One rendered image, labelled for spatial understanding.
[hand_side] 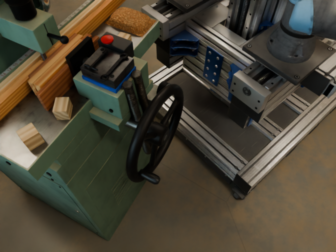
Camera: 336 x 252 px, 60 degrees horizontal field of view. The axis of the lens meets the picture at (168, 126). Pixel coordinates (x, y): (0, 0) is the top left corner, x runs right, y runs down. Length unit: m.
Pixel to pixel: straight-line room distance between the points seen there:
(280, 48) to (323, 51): 0.17
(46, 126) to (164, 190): 0.96
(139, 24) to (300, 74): 0.52
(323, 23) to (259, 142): 0.97
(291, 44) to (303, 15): 0.35
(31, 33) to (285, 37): 0.72
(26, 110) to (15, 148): 0.11
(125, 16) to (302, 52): 0.56
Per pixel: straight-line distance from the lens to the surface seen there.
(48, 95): 0.77
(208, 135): 1.50
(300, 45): 1.02
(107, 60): 0.73
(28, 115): 0.81
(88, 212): 1.13
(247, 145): 1.53
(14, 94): 0.82
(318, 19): 0.68
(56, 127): 0.76
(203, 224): 1.55
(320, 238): 1.70
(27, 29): 0.76
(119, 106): 0.72
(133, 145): 0.68
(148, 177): 0.75
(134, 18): 0.95
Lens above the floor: 1.49
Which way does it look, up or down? 56 degrees down
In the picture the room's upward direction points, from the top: straight up
